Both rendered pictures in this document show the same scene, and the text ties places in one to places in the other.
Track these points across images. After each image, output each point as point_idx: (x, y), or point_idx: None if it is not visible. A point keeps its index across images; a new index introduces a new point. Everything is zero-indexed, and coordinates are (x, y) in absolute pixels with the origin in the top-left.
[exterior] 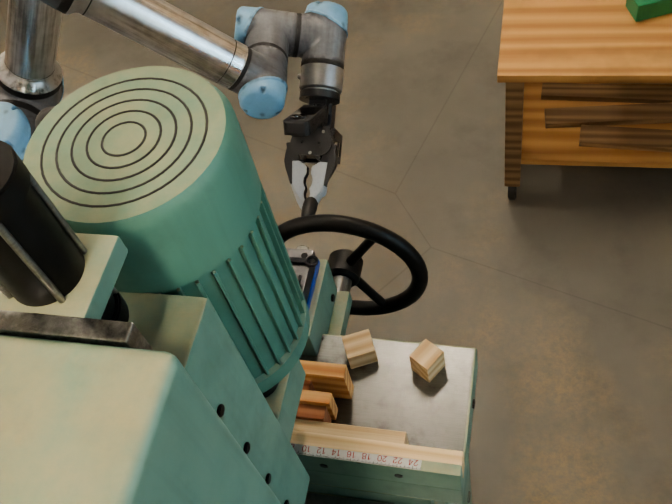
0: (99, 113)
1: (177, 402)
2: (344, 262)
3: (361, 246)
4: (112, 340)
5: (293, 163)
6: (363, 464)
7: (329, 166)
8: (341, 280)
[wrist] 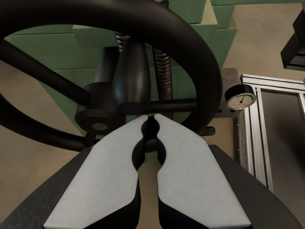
0: None
1: None
2: (91, 91)
3: (36, 60)
4: None
5: (235, 209)
6: None
7: (41, 206)
8: (99, 79)
